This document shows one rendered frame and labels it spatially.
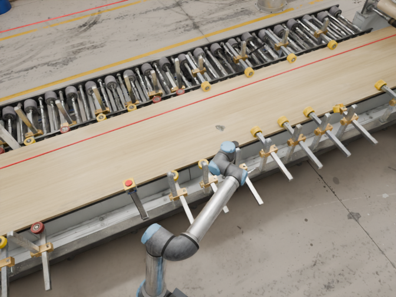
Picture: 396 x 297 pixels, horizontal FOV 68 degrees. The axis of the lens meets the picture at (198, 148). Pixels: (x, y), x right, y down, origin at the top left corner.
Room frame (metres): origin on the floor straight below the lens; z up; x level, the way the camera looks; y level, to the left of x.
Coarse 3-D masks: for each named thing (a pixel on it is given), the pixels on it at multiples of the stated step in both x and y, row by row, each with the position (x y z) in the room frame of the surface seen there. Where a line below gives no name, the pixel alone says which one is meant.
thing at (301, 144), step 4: (284, 124) 1.49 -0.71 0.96; (288, 124) 1.48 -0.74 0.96; (288, 128) 1.44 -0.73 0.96; (292, 128) 1.44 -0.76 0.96; (292, 132) 1.40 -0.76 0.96; (300, 144) 1.28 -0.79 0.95; (304, 144) 1.27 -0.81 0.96; (304, 148) 1.24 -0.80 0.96; (308, 148) 1.23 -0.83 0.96; (308, 152) 1.20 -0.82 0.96; (308, 156) 1.18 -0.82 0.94; (312, 156) 1.16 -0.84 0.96; (312, 160) 1.13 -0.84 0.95; (316, 160) 1.12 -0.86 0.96; (316, 164) 1.09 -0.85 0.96; (320, 164) 1.08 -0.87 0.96; (320, 168) 1.07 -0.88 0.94
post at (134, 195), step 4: (136, 192) 0.92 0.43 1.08; (132, 196) 0.89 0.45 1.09; (136, 196) 0.90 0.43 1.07; (136, 200) 0.90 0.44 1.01; (140, 200) 0.93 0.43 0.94; (136, 204) 0.89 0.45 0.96; (140, 204) 0.90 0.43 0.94; (140, 208) 0.90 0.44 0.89; (140, 212) 0.89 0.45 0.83; (144, 212) 0.90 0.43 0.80; (144, 216) 0.90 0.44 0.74
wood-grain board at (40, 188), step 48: (336, 48) 2.47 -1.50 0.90; (384, 48) 2.41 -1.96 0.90; (192, 96) 1.96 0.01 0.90; (240, 96) 1.91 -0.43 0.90; (288, 96) 1.86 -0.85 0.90; (336, 96) 1.81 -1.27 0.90; (48, 144) 1.54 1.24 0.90; (96, 144) 1.49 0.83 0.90; (144, 144) 1.45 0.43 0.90; (192, 144) 1.41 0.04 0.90; (240, 144) 1.37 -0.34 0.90; (0, 192) 1.12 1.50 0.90; (48, 192) 1.08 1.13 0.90; (96, 192) 1.05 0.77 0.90
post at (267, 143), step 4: (268, 140) 1.23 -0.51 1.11; (264, 144) 1.25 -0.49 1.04; (268, 144) 1.22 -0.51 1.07; (264, 148) 1.24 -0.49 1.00; (268, 148) 1.22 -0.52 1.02; (260, 160) 1.25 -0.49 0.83; (264, 160) 1.22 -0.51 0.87; (260, 164) 1.24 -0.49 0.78; (264, 164) 1.22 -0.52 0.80; (260, 168) 1.23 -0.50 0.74; (264, 168) 1.23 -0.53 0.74
